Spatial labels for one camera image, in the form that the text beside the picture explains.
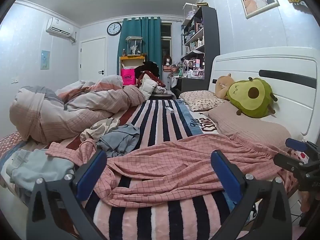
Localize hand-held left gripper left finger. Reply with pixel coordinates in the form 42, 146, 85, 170
25, 149, 108, 240

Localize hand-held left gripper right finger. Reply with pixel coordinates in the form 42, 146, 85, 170
211, 150, 293, 240

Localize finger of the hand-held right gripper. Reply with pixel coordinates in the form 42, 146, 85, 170
286, 138, 310, 158
273, 152, 304, 173

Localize pink checked pants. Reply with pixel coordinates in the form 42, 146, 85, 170
46, 134, 290, 208

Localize grey-blue garment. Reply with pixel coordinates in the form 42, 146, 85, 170
96, 124, 140, 158

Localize beige crumpled garment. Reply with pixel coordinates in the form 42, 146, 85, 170
80, 118, 120, 140

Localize pink pillow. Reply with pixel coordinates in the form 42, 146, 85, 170
207, 102, 292, 150

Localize light blue garment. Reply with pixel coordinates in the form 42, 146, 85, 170
5, 149, 75, 195

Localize green avocado plush toy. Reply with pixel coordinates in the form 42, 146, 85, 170
226, 77, 278, 118

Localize pink plaid comforter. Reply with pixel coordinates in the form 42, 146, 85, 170
9, 75, 145, 144

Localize floral pillow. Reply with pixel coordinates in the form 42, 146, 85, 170
179, 90, 229, 112

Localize striped fleece blanket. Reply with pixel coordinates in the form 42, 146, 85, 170
0, 99, 300, 240

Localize white bed headboard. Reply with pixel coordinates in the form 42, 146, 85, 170
209, 46, 320, 143

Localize brown plush toy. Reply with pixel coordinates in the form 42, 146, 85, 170
214, 73, 235, 98

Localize pink shopping bag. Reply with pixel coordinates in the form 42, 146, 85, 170
121, 68, 137, 87

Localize pile of clothes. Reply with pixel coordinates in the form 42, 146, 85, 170
135, 61, 173, 97

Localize white door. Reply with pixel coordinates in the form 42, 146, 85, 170
79, 37, 107, 83

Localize yellow shelf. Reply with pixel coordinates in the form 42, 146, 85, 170
119, 54, 146, 77

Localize wig mannequin head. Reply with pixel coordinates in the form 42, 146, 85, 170
162, 56, 173, 72

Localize glass display case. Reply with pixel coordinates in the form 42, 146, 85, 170
125, 36, 143, 55

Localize dark bookshelf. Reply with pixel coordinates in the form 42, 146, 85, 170
181, 2, 220, 93

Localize teal curtain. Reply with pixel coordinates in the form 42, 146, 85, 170
117, 17, 162, 78

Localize white air conditioner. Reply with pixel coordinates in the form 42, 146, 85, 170
46, 17, 77, 42

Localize window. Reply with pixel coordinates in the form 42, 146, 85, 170
161, 22, 173, 63

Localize clear display box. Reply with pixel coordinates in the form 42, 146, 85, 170
183, 2, 197, 18

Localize small blue wall poster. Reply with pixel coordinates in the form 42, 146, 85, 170
41, 50, 50, 70

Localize round wall clock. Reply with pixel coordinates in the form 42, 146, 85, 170
107, 22, 122, 35

